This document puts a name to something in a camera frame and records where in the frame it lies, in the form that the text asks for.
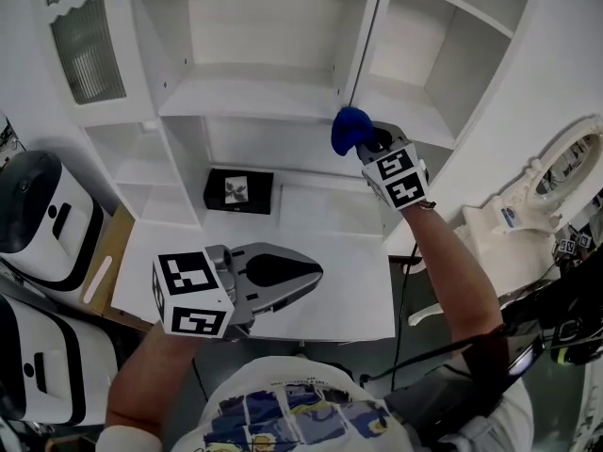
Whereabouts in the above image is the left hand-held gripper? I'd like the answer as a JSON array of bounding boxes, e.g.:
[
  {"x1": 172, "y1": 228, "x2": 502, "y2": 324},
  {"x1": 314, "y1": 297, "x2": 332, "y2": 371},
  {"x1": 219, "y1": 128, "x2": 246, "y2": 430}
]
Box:
[{"x1": 153, "y1": 241, "x2": 325, "y2": 342}]

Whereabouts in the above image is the person's left forearm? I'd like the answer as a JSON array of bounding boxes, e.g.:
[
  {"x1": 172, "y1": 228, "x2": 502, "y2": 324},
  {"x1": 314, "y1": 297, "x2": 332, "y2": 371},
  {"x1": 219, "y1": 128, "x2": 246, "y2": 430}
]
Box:
[{"x1": 106, "y1": 322, "x2": 227, "y2": 428}]

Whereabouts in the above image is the cream dressing table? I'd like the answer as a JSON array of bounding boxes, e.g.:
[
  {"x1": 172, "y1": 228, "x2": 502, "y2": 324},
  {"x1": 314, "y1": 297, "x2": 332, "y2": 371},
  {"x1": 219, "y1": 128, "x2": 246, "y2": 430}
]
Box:
[{"x1": 407, "y1": 200, "x2": 566, "y2": 329}]

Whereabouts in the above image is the black box with picture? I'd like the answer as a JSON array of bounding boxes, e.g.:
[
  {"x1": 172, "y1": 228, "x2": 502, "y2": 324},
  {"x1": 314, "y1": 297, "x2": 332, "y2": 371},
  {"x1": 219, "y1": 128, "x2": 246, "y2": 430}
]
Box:
[{"x1": 203, "y1": 168, "x2": 275, "y2": 216}]

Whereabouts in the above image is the black chest rig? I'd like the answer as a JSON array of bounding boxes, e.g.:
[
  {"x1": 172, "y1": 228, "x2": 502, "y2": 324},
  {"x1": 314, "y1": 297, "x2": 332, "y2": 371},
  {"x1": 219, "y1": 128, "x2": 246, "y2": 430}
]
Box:
[{"x1": 362, "y1": 294, "x2": 547, "y2": 442}]

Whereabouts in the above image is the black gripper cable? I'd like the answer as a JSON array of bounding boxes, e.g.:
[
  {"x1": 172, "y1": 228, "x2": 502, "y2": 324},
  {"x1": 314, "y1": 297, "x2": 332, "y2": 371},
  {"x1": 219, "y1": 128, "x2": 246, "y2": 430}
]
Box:
[
  {"x1": 393, "y1": 242, "x2": 420, "y2": 380},
  {"x1": 190, "y1": 358, "x2": 208, "y2": 402}
]

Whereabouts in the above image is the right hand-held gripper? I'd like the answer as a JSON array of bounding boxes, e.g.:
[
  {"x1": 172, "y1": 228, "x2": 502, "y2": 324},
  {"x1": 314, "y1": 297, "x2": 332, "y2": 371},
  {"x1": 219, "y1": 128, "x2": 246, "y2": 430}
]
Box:
[{"x1": 355, "y1": 120, "x2": 431, "y2": 212}]

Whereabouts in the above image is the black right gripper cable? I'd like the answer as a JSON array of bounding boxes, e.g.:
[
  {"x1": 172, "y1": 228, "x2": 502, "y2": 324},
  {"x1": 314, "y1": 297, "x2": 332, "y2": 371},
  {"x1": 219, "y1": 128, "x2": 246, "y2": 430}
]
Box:
[{"x1": 393, "y1": 242, "x2": 420, "y2": 380}]

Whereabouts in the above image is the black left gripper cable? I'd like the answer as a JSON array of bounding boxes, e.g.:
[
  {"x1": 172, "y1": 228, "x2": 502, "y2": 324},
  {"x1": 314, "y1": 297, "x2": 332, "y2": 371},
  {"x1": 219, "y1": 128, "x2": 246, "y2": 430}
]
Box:
[{"x1": 190, "y1": 358, "x2": 208, "y2": 402}]

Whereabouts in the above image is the oval mirror with cream frame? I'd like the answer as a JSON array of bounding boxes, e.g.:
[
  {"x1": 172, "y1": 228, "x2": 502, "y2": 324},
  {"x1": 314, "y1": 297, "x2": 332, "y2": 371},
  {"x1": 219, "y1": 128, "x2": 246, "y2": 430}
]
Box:
[{"x1": 513, "y1": 115, "x2": 603, "y2": 234}]

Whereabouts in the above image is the brown cardboard box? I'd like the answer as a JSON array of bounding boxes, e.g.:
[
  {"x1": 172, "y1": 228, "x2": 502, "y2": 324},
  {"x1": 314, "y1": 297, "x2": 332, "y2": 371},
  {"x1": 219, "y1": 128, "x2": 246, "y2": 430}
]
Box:
[{"x1": 79, "y1": 204, "x2": 156, "y2": 331}]

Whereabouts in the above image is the white ribbed glass cabinet door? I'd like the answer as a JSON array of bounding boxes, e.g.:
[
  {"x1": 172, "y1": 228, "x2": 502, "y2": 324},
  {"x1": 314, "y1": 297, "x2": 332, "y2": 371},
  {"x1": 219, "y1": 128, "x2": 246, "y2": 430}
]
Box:
[{"x1": 35, "y1": 0, "x2": 156, "y2": 126}]

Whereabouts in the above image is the person's white printed shirt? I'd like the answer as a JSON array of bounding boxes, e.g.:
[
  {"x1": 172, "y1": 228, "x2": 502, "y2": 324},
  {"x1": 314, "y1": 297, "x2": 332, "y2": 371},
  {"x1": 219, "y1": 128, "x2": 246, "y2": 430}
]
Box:
[{"x1": 96, "y1": 355, "x2": 536, "y2": 452}]

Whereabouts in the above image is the white shelf cabinet desk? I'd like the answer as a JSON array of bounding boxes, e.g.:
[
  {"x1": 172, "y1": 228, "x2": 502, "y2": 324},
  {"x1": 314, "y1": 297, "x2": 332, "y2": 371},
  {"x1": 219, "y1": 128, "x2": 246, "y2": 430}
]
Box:
[{"x1": 79, "y1": 0, "x2": 543, "y2": 253}]

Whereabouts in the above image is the small blue and white box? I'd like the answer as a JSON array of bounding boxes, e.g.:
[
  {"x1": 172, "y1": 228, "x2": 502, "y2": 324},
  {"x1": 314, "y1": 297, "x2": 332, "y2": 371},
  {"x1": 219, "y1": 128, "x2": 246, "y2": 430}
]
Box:
[{"x1": 498, "y1": 204, "x2": 524, "y2": 231}]

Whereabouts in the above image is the blue wiping cloth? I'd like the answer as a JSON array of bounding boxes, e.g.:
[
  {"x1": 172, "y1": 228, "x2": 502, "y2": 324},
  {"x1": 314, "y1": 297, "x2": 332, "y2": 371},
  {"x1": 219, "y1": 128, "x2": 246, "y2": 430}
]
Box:
[{"x1": 331, "y1": 105, "x2": 375, "y2": 157}]

